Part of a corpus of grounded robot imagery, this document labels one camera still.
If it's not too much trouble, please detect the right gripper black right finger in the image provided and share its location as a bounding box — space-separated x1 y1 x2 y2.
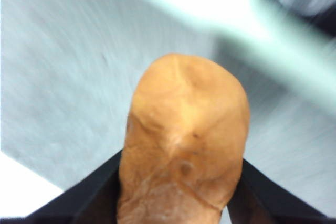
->
223 157 336 224

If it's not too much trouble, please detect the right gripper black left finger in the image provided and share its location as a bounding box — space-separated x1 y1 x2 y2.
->
22 149 124 224

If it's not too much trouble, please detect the brown potato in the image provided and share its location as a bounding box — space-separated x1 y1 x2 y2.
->
117 52 250 224

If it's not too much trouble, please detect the mint green cooker base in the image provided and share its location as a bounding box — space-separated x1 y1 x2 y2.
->
99 0 336 99

